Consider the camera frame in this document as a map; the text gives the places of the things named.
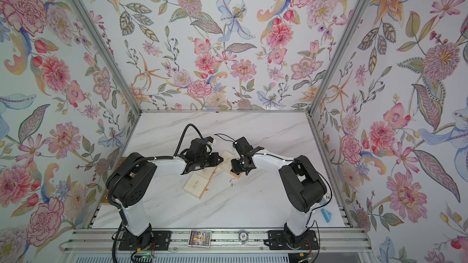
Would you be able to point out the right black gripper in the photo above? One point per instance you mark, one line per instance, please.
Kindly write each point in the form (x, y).
(236, 169)

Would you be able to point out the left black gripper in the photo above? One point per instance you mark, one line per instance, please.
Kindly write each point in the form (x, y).
(214, 156)

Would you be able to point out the colourful card on rail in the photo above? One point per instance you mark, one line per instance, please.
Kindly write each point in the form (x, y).
(200, 238)

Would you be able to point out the pearl earrings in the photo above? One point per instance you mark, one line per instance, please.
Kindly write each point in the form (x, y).
(231, 182)

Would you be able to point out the blue triangular block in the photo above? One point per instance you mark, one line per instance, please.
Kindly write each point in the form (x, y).
(327, 215)

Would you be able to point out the aluminium front rail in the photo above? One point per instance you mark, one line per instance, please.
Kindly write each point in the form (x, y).
(224, 240)

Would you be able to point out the round silver knob on rail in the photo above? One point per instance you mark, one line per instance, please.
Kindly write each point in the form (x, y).
(243, 237)

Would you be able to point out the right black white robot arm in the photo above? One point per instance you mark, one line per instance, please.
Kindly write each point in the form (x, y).
(303, 184)

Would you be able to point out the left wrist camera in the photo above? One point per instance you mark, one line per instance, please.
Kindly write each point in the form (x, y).
(211, 141)

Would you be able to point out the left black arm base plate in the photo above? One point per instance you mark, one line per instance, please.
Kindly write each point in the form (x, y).
(156, 240)

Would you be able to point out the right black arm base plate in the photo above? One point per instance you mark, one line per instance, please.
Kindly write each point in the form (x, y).
(284, 240)

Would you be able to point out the cream drawer jewelry box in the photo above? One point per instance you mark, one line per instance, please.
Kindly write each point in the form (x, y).
(196, 186)

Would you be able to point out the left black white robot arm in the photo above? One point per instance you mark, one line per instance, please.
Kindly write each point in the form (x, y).
(128, 184)

